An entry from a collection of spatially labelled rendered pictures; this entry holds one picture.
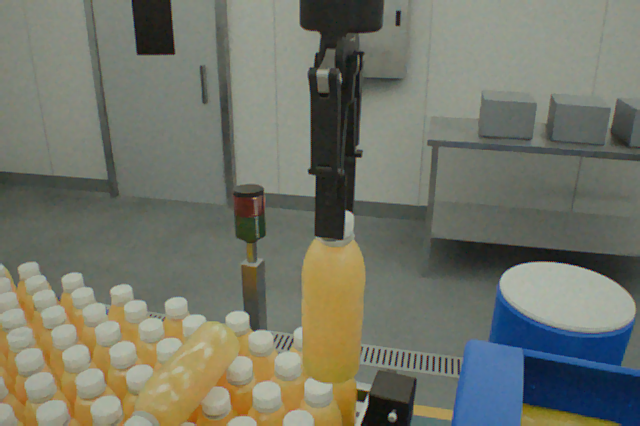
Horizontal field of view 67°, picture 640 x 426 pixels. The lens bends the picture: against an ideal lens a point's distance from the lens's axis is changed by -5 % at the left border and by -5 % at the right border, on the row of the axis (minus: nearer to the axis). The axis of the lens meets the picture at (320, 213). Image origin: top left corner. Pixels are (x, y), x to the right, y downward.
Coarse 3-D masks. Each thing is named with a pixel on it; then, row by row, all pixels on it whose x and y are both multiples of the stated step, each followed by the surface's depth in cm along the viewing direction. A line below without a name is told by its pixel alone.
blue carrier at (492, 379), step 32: (480, 352) 56; (512, 352) 56; (544, 352) 58; (480, 384) 51; (512, 384) 50; (544, 384) 66; (576, 384) 64; (608, 384) 62; (480, 416) 48; (512, 416) 48; (608, 416) 65
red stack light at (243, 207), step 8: (232, 200) 99; (240, 200) 97; (248, 200) 96; (256, 200) 97; (264, 200) 99; (240, 208) 97; (248, 208) 97; (256, 208) 98; (264, 208) 100; (240, 216) 98; (248, 216) 98; (256, 216) 98
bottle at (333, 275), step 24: (336, 240) 52; (312, 264) 53; (336, 264) 52; (360, 264) 53; (312, 288) 53; (336, 288) 52; (360, 288) 54; (312, 312) 54; (336, 312) 54; (360, 312) 56; (312, 336) 56; (336, 336) 55; (360, 336) 57; (312, 360) 57; (336, 360) 56
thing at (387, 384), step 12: (384, 372) 87; (396, 372) 88; (372, 384) 84; (384, 384) 84; (396, 384) 84; (408, 384) 84; (372, 396) 82; (384, 396) 81; (396, 396) 81; (408, 396) 81; (372, 408) 83; (384, 408) 82; (396, 408) 81; (408, 408) 81; (372, 420) 84; (384, 420) 83; (396, 420) 82; (408, 420) 83
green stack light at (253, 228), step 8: (264, 216) 100; (240, 224) 99; (248, 224) 98; (256, 224) 99; (264, 224) 101; (240, 232) 99; (248, 232) 99; (256, 232) 99; (264, 232) 101; (248, 240) 100
